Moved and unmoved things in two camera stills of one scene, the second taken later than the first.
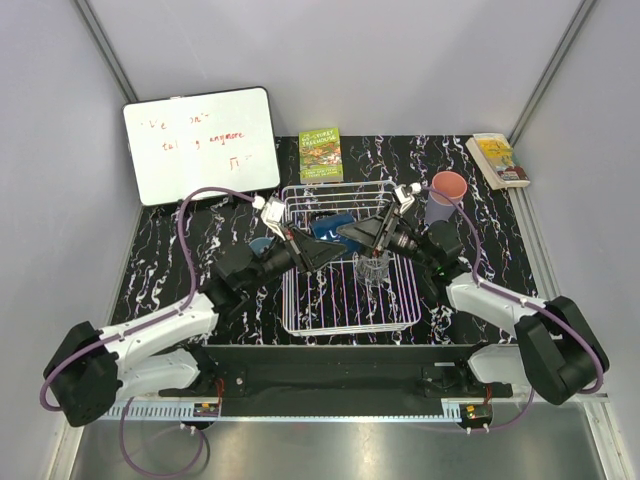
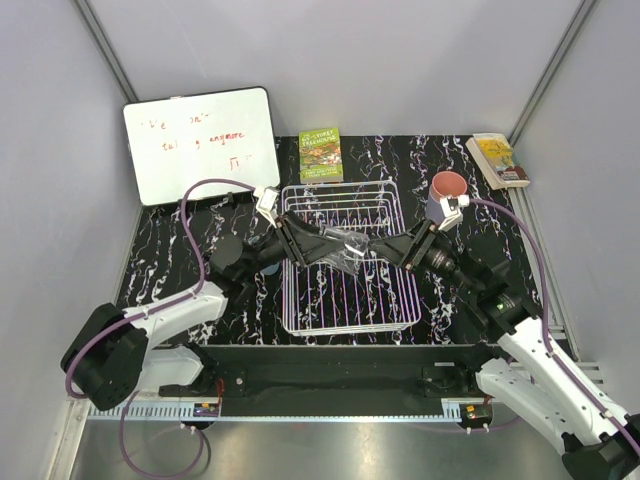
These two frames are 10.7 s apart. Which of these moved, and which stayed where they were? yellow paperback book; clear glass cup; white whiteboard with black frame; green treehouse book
Moved: clear glass cup
Stayed: yellow paperback book; white whiteboard with black frame; green treehouse book
